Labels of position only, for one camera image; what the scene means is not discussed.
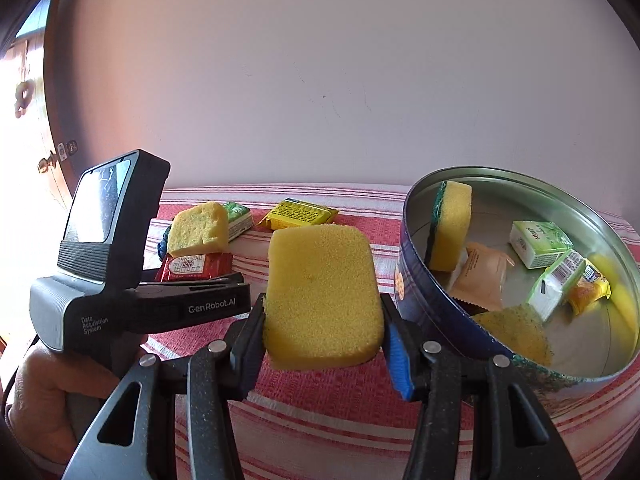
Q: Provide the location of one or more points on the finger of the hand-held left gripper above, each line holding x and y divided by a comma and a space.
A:
210, 280

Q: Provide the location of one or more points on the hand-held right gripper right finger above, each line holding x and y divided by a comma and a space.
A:
400, 360

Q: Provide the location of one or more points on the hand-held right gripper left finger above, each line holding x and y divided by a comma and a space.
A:
247, 355

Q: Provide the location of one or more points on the red snack packet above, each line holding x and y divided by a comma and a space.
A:
192, 266

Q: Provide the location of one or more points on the torn yellow sponge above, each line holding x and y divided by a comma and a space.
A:
197, 230

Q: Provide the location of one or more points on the small green tissue pack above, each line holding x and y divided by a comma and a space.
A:
239, 220

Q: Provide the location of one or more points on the rounded yellow sponge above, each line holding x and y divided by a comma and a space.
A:
320, 295

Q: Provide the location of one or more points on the small yellow snack packet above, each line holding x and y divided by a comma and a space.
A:
300, 215

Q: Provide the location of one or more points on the beige snack packet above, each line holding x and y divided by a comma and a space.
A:
480, 275

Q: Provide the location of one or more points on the worn green scouring pad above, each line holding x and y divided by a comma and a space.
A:
515, 335

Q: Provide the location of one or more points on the yellow green scouring sponge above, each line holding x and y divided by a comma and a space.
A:
452, 225

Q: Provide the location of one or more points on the long green tissue pack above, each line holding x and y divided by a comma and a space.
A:
555, 285

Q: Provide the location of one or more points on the wide green tissue pack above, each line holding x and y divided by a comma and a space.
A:
540, 242

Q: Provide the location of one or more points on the round blue cookie tin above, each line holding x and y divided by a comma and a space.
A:
590, 345

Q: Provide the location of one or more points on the large yellow snack packet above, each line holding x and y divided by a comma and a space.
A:
585, 292

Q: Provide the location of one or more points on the person's left hand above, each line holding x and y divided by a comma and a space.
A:
40, 400

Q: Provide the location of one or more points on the red white striped tablecloth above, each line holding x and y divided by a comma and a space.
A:
320, 410

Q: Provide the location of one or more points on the metal door lock plate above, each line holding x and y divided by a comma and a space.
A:
67, 149

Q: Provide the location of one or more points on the wooden door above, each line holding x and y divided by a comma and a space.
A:
47, 125

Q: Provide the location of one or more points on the door hanging ornament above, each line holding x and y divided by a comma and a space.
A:
22, 97

